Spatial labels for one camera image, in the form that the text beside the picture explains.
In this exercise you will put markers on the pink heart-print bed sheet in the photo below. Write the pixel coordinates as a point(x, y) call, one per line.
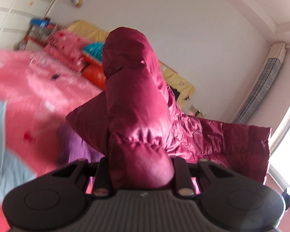
point(39, 93)

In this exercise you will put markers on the light blue garment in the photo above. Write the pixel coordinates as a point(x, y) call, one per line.
point(13, 172)

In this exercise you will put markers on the pink folded quilt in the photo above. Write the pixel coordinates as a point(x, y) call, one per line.
point(67, 48)

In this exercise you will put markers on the black folded garment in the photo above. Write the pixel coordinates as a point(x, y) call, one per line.
point(175, 92)

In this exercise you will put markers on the yellow bed headboard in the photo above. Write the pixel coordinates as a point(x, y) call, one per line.
point(94, 33)

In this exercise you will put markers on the blue box by wardrobe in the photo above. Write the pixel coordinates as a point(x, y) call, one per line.
point(42, 23)

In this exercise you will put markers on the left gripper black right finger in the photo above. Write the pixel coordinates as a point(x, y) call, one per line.
point(191, 179)

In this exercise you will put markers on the crimson red down jacket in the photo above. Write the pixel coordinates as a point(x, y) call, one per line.
point(136, 123)

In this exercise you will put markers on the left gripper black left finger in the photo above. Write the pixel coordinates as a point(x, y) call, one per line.
point(80, 171)

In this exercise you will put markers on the purple down jacket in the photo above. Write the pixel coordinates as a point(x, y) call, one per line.
point(72, 147)

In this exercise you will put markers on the orange teal folded quilt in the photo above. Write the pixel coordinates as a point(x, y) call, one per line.
point(92, 55)

